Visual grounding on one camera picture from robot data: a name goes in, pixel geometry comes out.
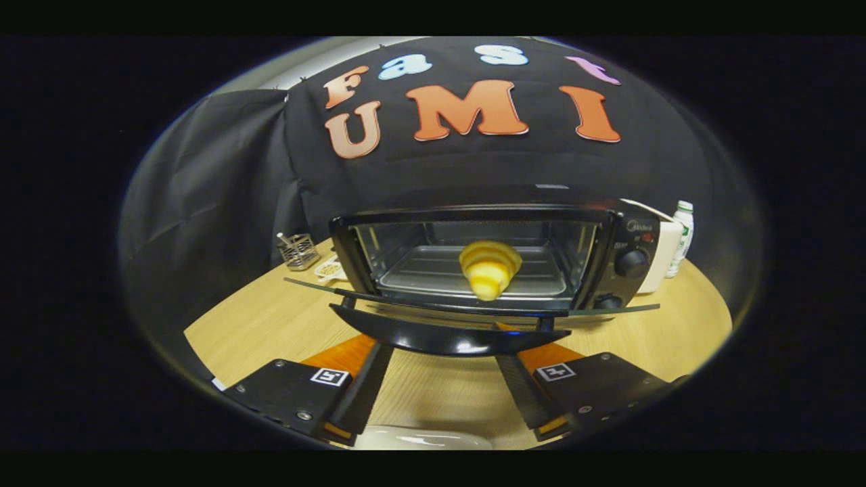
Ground white countertop appliance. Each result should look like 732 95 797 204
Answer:
619 198 684 294

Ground white square plate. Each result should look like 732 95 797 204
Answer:
353 425 495 451

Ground small white dish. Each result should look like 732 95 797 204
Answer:
313 255 349 283

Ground white green-label bottle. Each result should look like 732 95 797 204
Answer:
665 200 696 279

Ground yellow toy croissant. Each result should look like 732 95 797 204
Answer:
459 240 523 302

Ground black backdrop cloth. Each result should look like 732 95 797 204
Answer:
118 37 762 339

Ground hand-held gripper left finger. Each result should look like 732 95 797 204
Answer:
223 333 394 447

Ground metal mesh utensil holder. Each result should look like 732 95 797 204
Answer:
276 233 321 271

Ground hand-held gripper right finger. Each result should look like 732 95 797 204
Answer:
494 342 687 442

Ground black toaster oven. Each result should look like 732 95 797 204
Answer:
283 198 662 357

